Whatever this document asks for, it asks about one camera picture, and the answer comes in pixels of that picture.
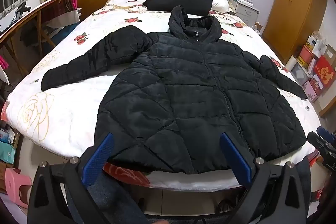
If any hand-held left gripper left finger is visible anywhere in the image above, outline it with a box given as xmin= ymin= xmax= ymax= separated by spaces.
xmin=28 ymin=132 xmax=114 ymax=224

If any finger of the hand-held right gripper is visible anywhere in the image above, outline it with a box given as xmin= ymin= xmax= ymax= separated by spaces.
xmin=316 ymin=126 xmax=336 ymax=146
xmin=307 ymin=131 xmax=328 ymax=153

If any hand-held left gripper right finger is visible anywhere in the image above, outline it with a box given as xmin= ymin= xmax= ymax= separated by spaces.
xmin=220 ymin=133 xmax=307 ymax=224

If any black puffer jacket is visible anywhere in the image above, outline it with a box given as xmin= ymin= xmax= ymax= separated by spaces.
xmin=41 ymin=5 xmax=308 ymax=174

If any white floral blanket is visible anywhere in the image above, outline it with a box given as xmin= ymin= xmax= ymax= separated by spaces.
xmin=0 ymin=0 xmax=322 ymax=193

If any pile of gift boxes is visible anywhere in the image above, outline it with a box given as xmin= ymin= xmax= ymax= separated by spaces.
xmin=286 ymin=30 xmax=336 ymax=117

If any pink plastic stool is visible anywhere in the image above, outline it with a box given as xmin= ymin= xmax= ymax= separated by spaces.
xmin=5 ymin=168 xmax=33 ymax=209

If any teal box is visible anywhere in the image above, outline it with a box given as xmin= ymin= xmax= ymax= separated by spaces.
xmin=0 ymin=127 xmax=16 ymax=163

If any pink cloth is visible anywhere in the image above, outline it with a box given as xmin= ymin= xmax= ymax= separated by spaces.
xmin=0 ymin=55 xmax=9 ymax=83

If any white nightstand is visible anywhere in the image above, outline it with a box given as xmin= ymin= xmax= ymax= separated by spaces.
xmin=231 ymin=0 xmax=260 ymax=28

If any red plaid cloth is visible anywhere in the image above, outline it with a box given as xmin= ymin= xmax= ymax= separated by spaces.
xmin=42 ymin=0 xmax=80 ymax=30

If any wooden table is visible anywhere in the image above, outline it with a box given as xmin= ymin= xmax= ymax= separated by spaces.
xmin=0 ymin=0 xmax=78 ymax=77

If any black folded garment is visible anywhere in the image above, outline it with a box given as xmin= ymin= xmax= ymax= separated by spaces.
xmin=142 ymin=0 xmax=214 ymax=17

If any black desk device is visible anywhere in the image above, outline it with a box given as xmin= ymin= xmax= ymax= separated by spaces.
xmin=16 ymin=2 xmax=31 ymax=15

